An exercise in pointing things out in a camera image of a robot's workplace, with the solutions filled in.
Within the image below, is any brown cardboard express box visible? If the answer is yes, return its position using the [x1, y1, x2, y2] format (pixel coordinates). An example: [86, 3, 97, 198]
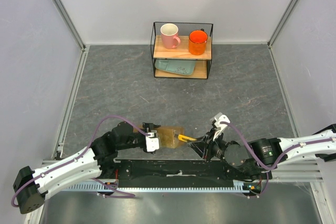
[132, 126, 185, 149]

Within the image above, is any purple cable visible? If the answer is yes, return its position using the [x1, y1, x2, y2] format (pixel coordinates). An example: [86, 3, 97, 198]
[10, 115, 152, 207]
[220, 121, 336, 171]

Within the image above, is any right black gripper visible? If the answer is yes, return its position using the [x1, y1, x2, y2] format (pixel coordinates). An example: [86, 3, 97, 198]
[187, 127, 228, 162]

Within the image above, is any pink ceramic mug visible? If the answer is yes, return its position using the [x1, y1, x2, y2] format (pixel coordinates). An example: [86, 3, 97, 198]
[160, 23, 181, 49]

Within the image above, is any black wire wooden shelf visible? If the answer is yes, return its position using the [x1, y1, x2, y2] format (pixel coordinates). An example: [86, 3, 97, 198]
[150, 22, 214, 79]

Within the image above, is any teal rectangular plate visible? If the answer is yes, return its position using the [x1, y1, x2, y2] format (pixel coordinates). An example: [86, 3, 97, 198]
[155, 59, 196, 76]

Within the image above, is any slotted cable duct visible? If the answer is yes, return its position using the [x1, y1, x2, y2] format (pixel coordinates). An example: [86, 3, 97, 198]
[63, 180, 256, 193]

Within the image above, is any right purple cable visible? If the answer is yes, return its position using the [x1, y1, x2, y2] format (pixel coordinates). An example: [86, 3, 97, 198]
[220, 121, 336, 171]

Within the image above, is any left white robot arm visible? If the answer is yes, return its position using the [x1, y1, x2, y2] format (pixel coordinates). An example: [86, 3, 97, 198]
[11, 122, 160, 214]

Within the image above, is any orange glass cup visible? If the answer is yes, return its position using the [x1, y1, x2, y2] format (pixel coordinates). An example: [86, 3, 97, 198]
[188, 29, 208, 56]

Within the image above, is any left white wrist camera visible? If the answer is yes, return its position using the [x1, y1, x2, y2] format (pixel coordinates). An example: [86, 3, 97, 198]
[145, 131, 160, 153]

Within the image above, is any yellow utility knife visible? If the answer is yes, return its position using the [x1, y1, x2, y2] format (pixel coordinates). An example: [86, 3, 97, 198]
[177, 134, 197, 142]

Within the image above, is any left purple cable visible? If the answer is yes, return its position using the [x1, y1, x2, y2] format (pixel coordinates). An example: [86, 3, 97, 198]
[10, 115, 152, 207]

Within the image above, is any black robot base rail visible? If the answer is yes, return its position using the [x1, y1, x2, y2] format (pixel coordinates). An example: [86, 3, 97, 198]
[99, 159, 266, 187]

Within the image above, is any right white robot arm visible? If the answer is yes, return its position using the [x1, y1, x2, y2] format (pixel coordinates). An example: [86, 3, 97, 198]
[188, 122, 335, 182]

